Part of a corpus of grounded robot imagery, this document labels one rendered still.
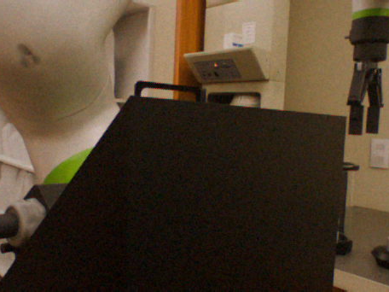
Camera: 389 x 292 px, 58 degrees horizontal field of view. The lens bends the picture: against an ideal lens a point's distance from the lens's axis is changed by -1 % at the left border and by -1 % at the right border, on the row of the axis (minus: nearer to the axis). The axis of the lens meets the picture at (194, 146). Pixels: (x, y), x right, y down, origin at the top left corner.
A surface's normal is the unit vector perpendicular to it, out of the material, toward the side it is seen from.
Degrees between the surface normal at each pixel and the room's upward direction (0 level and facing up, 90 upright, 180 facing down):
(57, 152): 73
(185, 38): 90
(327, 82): 90
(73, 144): 61
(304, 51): 90
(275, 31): 90
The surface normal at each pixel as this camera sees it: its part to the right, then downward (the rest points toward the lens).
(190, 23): 0.72, 0.09
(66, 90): 0.55, 0.75
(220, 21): -0.69, 0.03
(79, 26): 0.89, 0.21
